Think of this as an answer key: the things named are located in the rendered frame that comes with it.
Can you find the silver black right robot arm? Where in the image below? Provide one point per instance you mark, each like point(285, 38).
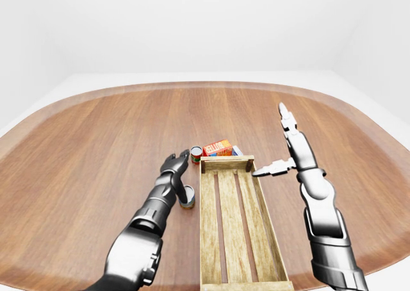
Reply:
point(326, 227)

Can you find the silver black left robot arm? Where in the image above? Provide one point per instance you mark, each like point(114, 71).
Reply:
point(150, 207)

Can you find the red and green tin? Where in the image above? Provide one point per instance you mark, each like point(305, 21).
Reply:
point(196, 154)

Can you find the blue and white box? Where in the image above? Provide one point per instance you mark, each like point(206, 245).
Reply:
point(237, 150)

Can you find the orange butter box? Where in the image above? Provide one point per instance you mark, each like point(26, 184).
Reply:
point(218, 148)

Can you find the blue and white tin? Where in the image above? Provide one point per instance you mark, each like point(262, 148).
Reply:
point(190, 197)

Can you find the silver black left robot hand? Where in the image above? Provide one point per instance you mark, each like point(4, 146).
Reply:
point(173, 166)

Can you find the wooden slat tray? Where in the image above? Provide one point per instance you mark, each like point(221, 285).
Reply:
point(243, 227)

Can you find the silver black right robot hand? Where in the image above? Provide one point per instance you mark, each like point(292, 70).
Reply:
point(302, 150)

